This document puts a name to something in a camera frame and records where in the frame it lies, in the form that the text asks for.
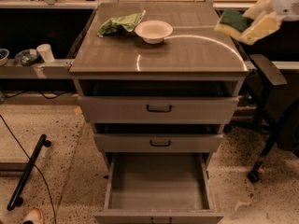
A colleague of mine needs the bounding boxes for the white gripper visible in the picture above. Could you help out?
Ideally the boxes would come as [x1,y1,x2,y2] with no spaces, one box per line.
[239,0,299,45]

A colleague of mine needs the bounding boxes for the green and yellow sponge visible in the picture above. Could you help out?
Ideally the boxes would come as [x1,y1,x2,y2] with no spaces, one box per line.
[215,9,253,40]

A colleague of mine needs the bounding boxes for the grey drawer cabinet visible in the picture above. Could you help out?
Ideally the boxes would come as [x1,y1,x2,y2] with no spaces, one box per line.
[68,1,251,224]

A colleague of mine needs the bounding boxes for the grey top drawer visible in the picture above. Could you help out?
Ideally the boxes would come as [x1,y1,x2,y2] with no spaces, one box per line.
[78,80,238,124]

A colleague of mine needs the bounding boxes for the grey middle drawer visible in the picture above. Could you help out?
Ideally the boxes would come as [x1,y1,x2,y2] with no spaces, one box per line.
[94,124,222,153]

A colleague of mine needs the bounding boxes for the grey open bottom drawer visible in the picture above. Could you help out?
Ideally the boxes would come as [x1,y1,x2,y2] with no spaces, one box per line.
[95,153,222,224]

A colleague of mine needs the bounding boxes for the black office chair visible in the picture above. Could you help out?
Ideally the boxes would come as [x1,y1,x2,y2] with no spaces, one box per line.
[246,54,299,183]

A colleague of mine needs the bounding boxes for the green crumpled chip bag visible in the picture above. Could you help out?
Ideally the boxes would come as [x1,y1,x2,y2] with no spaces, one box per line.
[97,10,146,37]

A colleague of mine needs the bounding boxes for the grey side shelf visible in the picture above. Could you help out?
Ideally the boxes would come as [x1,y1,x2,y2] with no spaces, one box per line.
[0,59,72,79]

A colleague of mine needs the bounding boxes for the white paper cup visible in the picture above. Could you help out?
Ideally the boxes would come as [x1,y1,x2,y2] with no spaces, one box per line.
[36,44,55,63]

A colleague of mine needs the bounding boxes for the blue patterned bowl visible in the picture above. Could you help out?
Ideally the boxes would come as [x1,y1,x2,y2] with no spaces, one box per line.
[14,49,40,66]

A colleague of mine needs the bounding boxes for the blue white bowl at edge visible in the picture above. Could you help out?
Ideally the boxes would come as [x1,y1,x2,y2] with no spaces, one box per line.
[0,49,9,66]

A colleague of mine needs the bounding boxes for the white and red shoe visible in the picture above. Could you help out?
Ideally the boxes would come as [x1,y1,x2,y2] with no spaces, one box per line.
[22,208,44,224]

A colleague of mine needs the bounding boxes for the black floor cable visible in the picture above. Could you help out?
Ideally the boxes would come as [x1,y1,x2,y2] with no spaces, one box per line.
[0,114,58,224]

